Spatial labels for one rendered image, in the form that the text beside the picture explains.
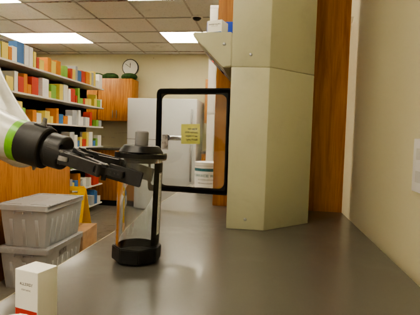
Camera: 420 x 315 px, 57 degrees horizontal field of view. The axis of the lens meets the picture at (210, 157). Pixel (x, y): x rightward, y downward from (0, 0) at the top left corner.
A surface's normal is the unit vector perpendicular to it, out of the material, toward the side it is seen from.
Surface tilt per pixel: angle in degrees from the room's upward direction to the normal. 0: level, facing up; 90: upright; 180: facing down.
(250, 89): 90
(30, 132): 57
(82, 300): 0
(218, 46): 90
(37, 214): 96
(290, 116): 90
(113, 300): 0
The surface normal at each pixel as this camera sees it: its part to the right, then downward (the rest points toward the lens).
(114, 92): -0.14, 0.05
